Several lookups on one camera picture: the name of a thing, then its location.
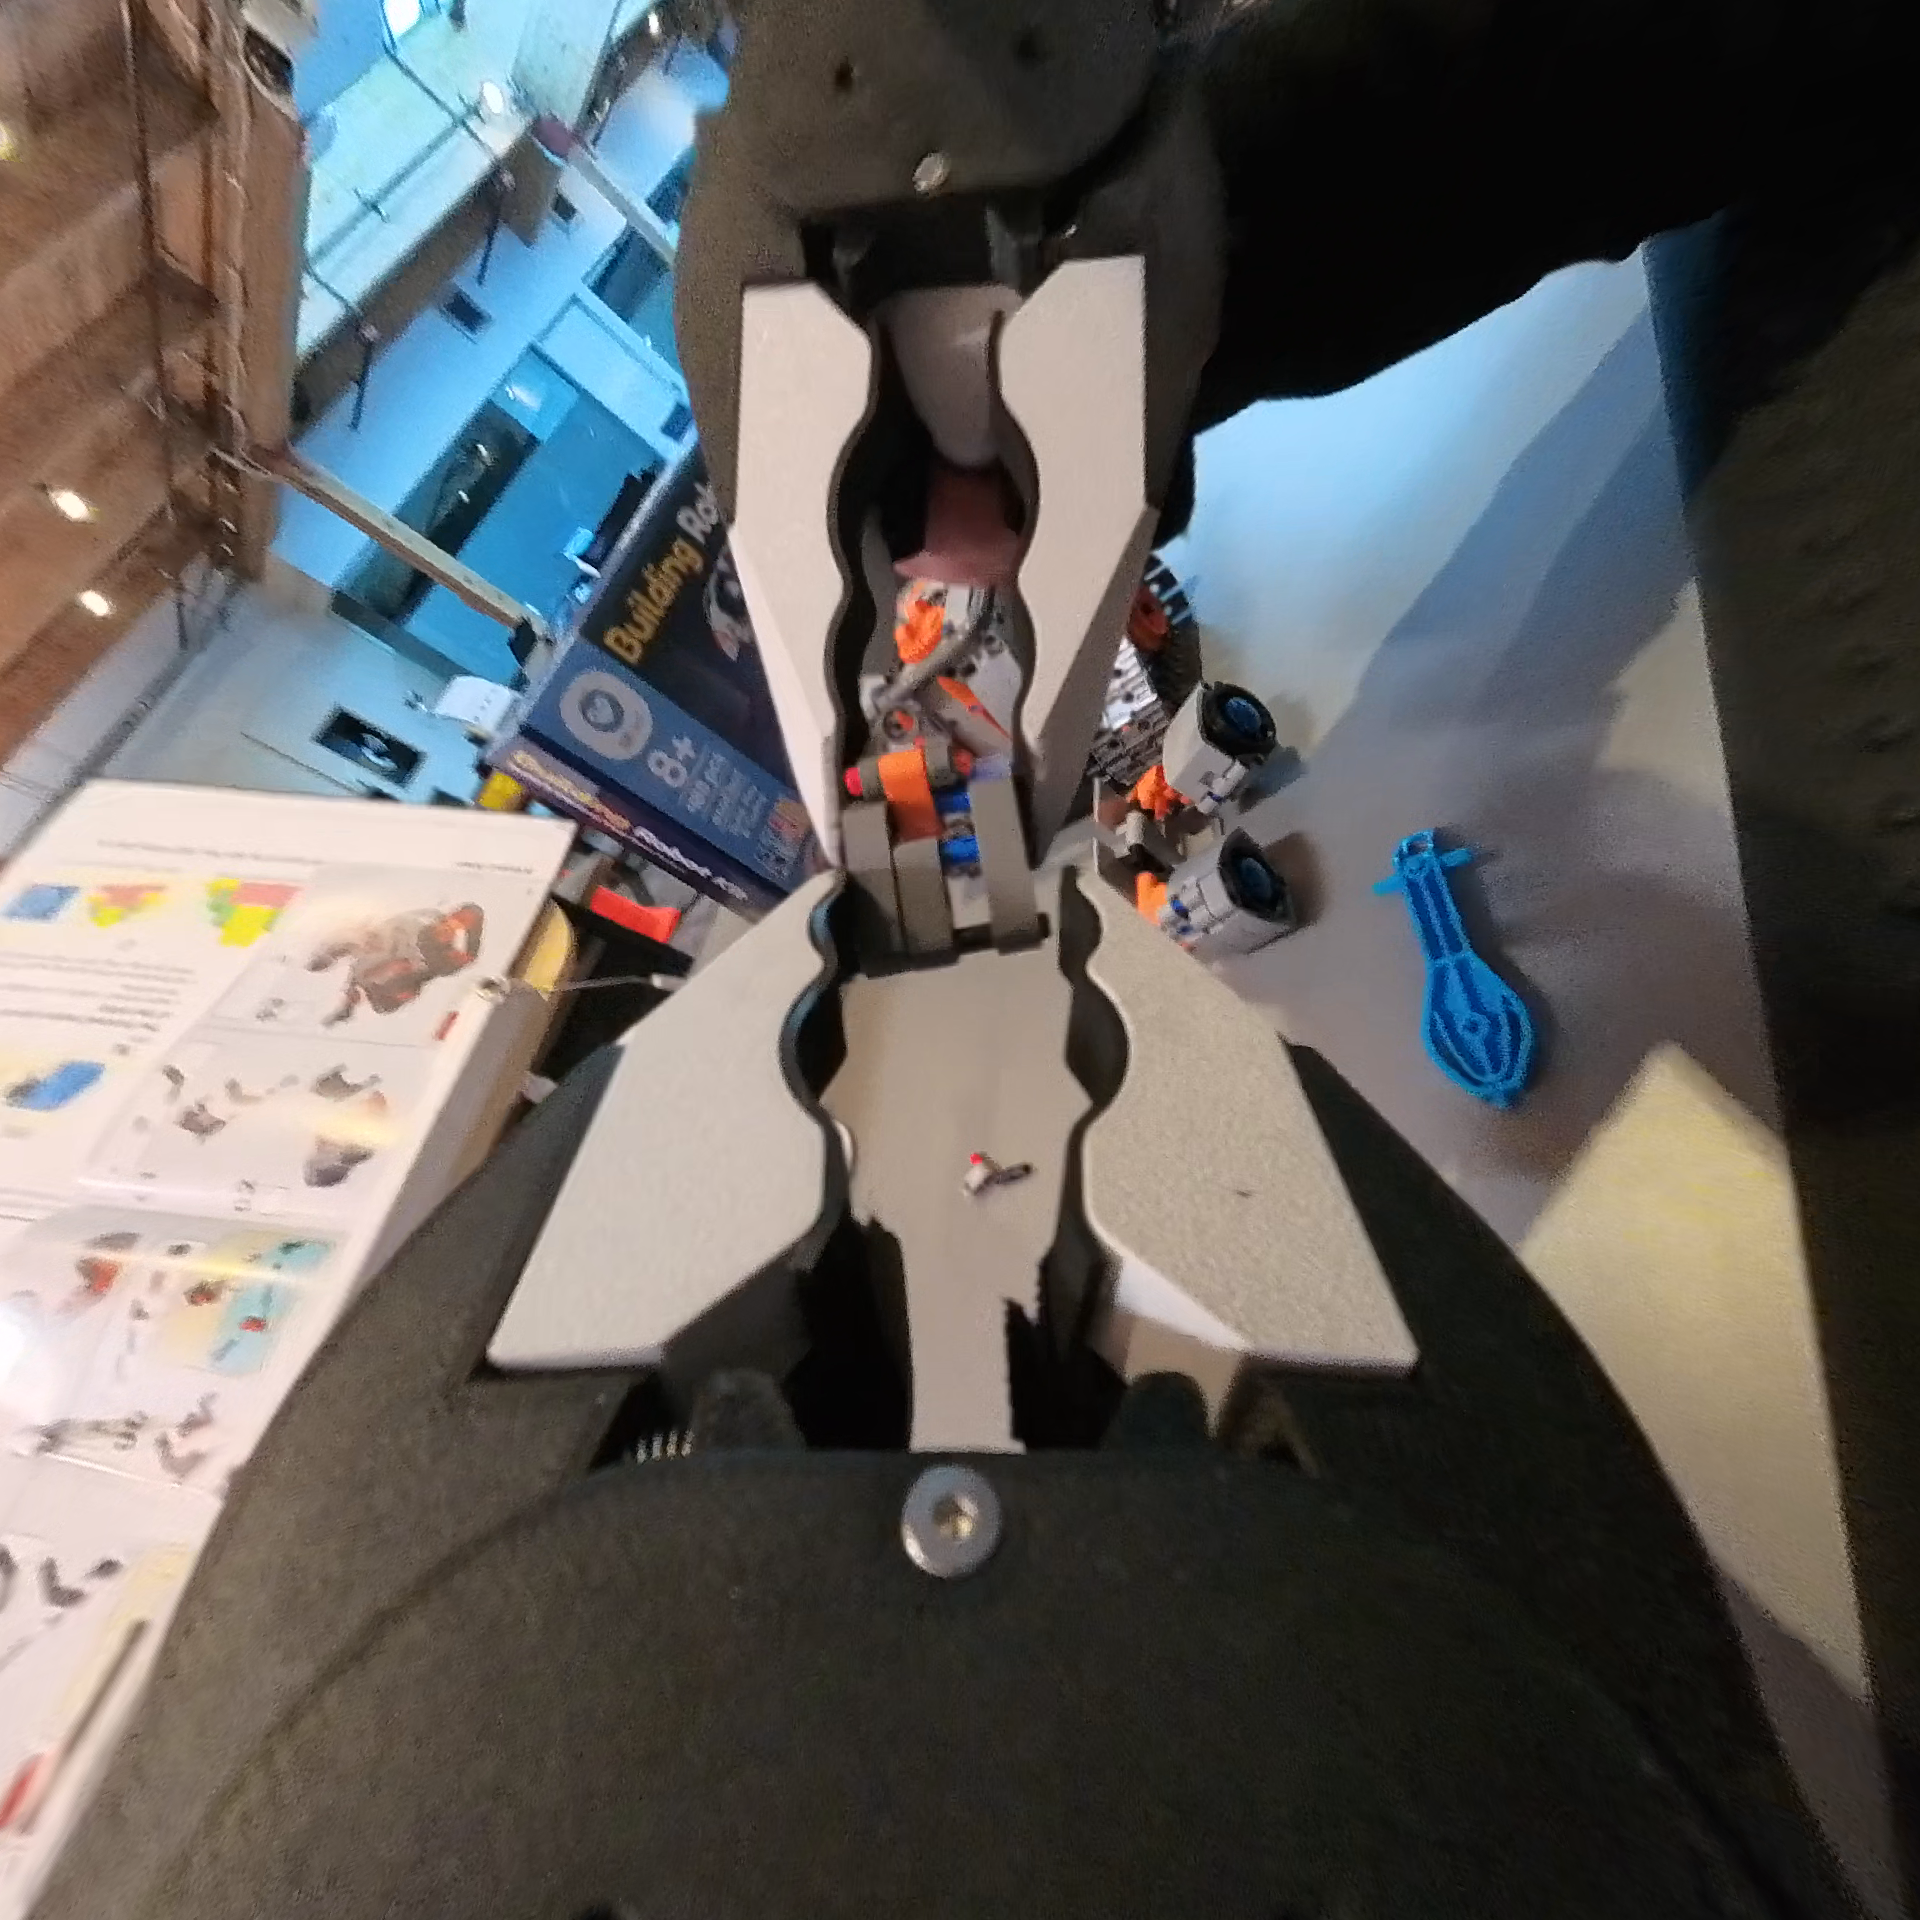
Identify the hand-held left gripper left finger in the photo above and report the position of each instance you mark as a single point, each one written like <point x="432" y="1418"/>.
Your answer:
<point x="659" y="1171"/>

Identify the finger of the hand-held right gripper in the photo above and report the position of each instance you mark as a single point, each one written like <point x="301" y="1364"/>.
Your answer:
<point x="787" y="481"/>
<point x="1089" y="450"/>

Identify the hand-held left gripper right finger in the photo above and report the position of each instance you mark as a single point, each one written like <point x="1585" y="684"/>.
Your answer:
<point x="1244" y="1186"/>

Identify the grey orange brick assembly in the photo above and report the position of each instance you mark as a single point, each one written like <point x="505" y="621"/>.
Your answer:
<point x="931" y="887"/>

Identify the person's right forearm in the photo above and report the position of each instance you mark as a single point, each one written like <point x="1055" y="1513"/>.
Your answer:
<point x="1425" y="151"/>

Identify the orange grey toy robot arm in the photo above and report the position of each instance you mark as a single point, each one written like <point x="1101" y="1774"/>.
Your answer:
<point x="1215" y="810"/>

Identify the blue robot kit box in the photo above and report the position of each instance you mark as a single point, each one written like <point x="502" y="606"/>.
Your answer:
<point x="659" y="675"/>

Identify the grey tracked toy robot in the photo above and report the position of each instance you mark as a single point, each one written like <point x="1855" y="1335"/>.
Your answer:
<point x="961" y="661"/>

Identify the white connector with red axle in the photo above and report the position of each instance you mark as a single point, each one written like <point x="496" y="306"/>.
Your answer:
<point x="981" y="1174"/>

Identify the light blue brick separator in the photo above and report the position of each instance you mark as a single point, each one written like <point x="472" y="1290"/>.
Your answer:
<point x="1462" y="992"/>

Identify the printed instruction sheet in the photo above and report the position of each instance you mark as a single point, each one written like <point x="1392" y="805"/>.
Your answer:
<point x="227" y="1126"/>

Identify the black dimpled mat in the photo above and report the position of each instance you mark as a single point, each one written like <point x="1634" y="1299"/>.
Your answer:
<point x="1830" y="900"/>

